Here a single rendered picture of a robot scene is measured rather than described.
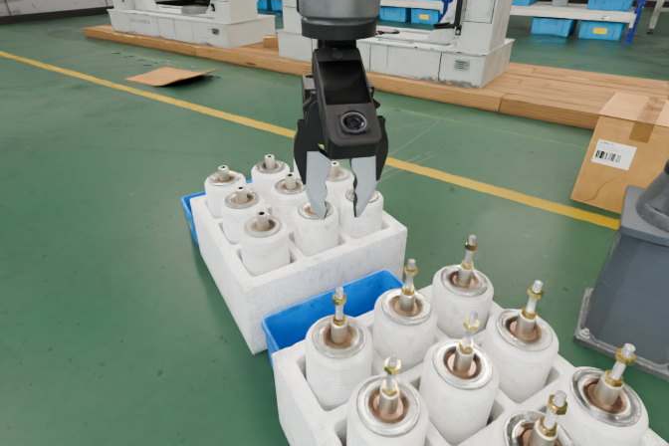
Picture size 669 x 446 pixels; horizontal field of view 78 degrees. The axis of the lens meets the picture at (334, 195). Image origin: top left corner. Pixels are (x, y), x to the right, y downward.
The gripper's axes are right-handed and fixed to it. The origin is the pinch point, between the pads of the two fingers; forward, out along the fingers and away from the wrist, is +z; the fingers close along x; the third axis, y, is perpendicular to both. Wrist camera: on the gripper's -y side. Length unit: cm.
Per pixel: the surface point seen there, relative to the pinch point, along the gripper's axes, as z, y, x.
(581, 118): 42, 132, -134
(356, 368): 22.6, -3.8, -1.8
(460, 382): 20.9, -8.6, -14.0
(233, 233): 26.9, 36.2, 18.2
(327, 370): 22.6, -3.6, 2.2
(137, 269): 46, 51, 46
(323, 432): 28.3, -8.4, 3.3
